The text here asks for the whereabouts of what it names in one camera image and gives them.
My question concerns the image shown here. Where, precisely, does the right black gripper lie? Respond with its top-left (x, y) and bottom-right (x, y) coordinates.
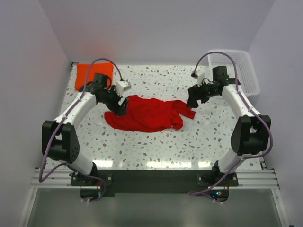
top-left (186, 79), bottom-right (220, 108)

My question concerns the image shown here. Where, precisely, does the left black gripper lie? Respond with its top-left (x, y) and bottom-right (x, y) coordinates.
top-left (100, 85), bottom-right (129, 116)

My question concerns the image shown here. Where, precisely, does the red t shirt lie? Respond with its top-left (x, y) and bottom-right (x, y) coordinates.
top-left (104, 95), bottom-right (196, 133)

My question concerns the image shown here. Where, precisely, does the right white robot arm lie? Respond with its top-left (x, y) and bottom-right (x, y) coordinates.
top-left (187, 66), bottom-right (272, 186)

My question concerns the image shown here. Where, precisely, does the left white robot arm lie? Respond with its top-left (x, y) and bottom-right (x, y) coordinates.
top-left (41, 73), bottom-right (131, 185)

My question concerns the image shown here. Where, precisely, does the folded orange t shirt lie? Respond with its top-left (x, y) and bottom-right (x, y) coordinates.
top-left (74, 63), bottom-right (114, 91)

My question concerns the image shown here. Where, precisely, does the white plastic basket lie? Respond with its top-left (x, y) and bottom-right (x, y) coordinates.
top-left (207, 49), bottom-right (260, 97)

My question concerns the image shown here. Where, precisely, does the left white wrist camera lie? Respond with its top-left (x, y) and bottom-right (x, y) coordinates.
top-left (115, 80), bottom-right (132, 97)

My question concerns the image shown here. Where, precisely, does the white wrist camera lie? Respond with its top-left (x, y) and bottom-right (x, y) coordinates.
top-left (115, 80), bottom-right (132, 97)
top-left (191, 72), bottom-right (205, 87)

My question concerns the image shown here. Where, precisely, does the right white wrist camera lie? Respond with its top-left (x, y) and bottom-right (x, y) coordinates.
top-left (191, 72), bottom-right (205, 87)

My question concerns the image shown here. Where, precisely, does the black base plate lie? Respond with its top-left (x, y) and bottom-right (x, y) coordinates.
top-left (69, 170), bottom-right (239, 199)

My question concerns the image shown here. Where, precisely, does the aluminium rail frame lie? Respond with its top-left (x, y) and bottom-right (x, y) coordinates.
top-left (20, 169), bottom-right (290, 227)

